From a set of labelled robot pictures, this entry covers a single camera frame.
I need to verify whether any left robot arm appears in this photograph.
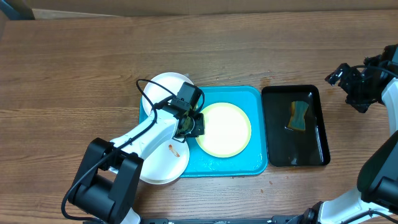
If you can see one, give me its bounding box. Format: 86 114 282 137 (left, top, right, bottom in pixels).
61 106 204 223

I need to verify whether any yellow-green rimmed plate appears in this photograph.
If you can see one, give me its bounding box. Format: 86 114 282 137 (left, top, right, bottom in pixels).
196 103 251 158

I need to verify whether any teal plastic tray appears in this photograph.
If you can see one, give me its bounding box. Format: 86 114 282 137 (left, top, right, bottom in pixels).
182 86 268 178

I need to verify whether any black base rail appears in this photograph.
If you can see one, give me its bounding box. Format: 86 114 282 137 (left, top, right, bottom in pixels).
139 215 300 224

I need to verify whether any black plastic tray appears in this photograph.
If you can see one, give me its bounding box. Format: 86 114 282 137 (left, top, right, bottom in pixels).
261 85 331 167

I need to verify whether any right black cable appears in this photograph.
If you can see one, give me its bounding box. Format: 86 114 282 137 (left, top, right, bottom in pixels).
351 60 398 80

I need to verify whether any left black cable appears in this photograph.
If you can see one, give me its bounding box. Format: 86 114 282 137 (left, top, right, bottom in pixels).
61 78 206 222

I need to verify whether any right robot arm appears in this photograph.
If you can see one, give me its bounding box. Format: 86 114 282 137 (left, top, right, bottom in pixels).
288 55 397 223

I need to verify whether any black cable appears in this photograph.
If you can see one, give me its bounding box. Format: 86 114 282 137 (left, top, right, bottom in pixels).
351 60 398 80
61 78 206 222

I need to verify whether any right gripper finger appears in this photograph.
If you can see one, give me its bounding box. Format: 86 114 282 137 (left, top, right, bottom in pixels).
325 63 351 86
346 96 370 113

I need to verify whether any green yellow sponge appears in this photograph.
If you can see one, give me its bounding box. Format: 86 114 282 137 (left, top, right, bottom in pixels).
287 101 309 131

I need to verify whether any white plate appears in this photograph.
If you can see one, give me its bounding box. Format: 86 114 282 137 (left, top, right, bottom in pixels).
144 72 193 104
140 140 190 185

